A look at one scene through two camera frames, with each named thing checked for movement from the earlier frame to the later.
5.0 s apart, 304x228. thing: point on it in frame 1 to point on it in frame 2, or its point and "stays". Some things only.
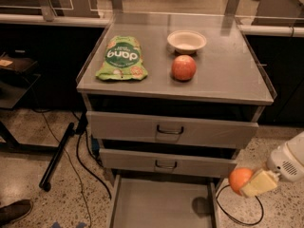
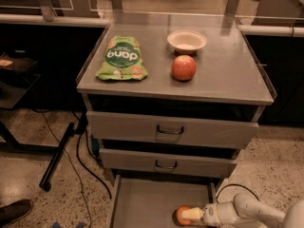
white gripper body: [282, 163] to [210, 215]
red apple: [183, 67] stays
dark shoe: [15, 211] stays
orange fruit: [238, 178] to [180, 219]
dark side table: [18, 76] stays
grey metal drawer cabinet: [170, 98] stays
